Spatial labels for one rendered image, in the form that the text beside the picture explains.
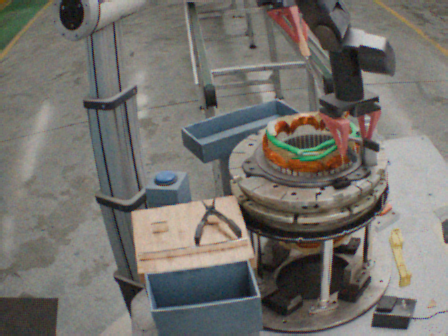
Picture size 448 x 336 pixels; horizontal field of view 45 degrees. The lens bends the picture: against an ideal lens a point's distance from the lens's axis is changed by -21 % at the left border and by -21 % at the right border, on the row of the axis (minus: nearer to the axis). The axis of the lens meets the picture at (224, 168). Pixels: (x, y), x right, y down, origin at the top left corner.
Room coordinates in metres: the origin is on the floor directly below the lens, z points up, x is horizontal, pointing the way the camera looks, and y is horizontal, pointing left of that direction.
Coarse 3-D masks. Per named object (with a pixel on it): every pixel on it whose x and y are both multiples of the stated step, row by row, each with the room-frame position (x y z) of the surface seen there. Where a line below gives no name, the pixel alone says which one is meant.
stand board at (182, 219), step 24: (144, 216) 1.00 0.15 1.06; (168, 216) 0.99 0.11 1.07; (192, 216) 0.98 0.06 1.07; (240, 216) 0.96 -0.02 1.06; (144, 240) 0.92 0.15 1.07; (168, 240) 0.91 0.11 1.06; (192, 240) 0.90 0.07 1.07; (216, 240) 0.90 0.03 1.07; (144, 264) 0.84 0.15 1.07; (168, 264) 0.84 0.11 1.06; (192, 264) 0.83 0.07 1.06
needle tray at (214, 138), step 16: (240, 112) 1.40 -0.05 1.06; (256, 112) 1.42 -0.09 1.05; (272, 112) 1.43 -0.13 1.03; (288, 112) 1.39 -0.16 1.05; (192, 128) 1.35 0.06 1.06; (208, 128) 1.37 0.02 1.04; (224, 128) 1.38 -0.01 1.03; (240, 128) 1.39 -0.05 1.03; (256, 128) 1.30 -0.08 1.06; (192, 144) 1.29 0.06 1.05; (208, 144) 1.25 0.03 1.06; (224, 144) 1.27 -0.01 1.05; (208, 160) 1.25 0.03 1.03; (224, 160) 1.33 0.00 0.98; (224, 176) 1.34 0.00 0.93; (224, 192) 1.35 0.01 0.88
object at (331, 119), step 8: (320, 112) 0.97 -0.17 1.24; (328, 112) 0.95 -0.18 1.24; (328, 120) 0.96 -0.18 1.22; (336, 120) 0.93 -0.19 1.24; (344, 120) 0.92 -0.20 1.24; (328, 128) 0.96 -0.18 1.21; (344, 128) 0.92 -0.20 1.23; (336, 136) 0.96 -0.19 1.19; (344, 136) 0.92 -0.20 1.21; (336, 144) 0.96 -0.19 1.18; (344, 144) 0.93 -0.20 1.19; (344, 152) 0.94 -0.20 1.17
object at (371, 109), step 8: (368, 104) 0.94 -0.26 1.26; (376, 104) 0.97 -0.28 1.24; (352, 112) 0.93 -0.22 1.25; (360, 112) 0.93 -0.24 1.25; (368, 112) 0.94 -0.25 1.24; (376, 112) 0.95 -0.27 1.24; (360, 120) 0.99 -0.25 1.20; (376, 120) 0.95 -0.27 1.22; (360, 128) 0.99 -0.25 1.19; (368, 128) 0.97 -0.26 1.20; (368, 136) 0.96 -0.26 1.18
